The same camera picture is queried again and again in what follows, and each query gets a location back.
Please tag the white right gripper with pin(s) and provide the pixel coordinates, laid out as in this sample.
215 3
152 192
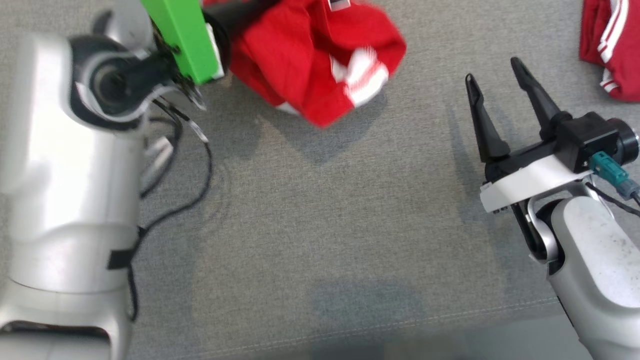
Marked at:
535 180

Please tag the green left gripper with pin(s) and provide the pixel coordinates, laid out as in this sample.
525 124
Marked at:
185 40

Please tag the bright red basketball jersey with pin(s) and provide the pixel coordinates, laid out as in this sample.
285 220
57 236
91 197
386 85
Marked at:
285 65

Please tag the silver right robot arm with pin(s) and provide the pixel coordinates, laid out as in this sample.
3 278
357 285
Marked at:
595 260

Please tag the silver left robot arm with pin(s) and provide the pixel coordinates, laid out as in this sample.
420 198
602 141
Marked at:
65 175

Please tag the dark red crumpled garment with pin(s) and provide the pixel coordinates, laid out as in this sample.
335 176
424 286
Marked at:
592 40

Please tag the white tape strip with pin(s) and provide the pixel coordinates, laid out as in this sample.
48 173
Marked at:
157 155

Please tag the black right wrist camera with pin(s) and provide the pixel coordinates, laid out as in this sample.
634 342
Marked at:
587 137

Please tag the teal right camera connector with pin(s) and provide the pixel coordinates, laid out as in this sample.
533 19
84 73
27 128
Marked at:
607 170

